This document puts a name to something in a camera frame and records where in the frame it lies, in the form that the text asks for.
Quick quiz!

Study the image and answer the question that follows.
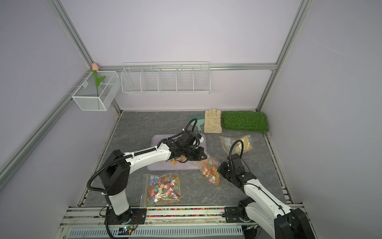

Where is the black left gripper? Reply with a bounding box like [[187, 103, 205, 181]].
[[182, 146, 208, 161]]

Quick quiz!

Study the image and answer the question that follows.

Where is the ziploc bag of candies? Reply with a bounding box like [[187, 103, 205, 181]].
[[140, 173, 182, 208], [196, 158, 220, 186], [219, 134, 253, 154]]

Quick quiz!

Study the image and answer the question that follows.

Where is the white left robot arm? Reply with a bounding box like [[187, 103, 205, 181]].
[[87, 118, 208, 216]]

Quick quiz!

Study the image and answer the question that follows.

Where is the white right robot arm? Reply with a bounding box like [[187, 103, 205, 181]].
[[217, 139, 315, 239]]

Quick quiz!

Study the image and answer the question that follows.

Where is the pile of loose candies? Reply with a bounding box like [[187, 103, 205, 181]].
[[169, 155, 188, 166]]

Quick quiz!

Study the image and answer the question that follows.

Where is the lilac plastic tray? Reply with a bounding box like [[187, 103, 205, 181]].
[[146, 133, 209, 171]]

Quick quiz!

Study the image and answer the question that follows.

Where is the green hand broom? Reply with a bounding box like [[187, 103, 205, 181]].
[[189, 114, 205, 134]]

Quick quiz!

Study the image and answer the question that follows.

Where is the beige work glove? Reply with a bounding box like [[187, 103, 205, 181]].
[[204, 109, 222, 133]]

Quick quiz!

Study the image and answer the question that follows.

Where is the green artificial grass mat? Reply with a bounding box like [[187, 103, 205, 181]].
[[221, 111, 269, 132]]

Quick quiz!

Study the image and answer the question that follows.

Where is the small white mesh basket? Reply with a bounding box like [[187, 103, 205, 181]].
[[72, 71, 121, 112]]

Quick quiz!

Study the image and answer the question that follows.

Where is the pink artificial tulip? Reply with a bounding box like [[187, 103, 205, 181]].
[[92, 63, 105, 96]]

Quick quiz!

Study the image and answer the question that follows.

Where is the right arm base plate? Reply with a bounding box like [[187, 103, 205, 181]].
[[222, 205, 254, 223]]

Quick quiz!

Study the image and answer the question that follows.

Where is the long white wire basket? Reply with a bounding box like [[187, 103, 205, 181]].
[[121, 61, 211, 94]]

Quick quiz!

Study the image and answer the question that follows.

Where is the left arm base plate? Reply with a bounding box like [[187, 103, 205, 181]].
[[105, 208, 147, 225]]

